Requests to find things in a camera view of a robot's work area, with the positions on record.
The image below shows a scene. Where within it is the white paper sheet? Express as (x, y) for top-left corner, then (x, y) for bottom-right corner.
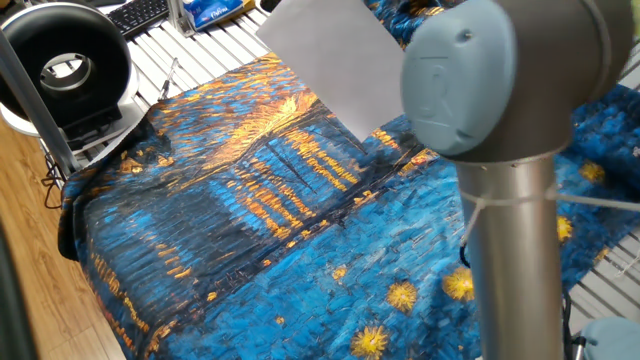
(255, 0), (407, 144)

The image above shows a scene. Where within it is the starry night painting tablecloth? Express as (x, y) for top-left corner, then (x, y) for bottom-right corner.
(57, 0), (640, 360)

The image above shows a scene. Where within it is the white zip tie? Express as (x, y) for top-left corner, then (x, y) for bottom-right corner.
(457, 185), (640, 247)

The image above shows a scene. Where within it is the blue tissue pack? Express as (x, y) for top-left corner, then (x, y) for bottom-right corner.
(180, 0), (247, 32)

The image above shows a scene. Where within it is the black computer keyboard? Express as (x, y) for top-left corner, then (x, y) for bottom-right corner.
(105, 0), (171, 40)

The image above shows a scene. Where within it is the aluminium frame post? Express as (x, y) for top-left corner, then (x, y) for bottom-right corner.
(0, 28), (82, 177)
(166, 0), (197, 39)

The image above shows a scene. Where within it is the black ring shaped device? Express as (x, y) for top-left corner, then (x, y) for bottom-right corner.
(0, 2), (147, 152)

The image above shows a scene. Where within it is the thin black cable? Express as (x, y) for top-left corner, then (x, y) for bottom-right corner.
(39, 151), (67, 211)

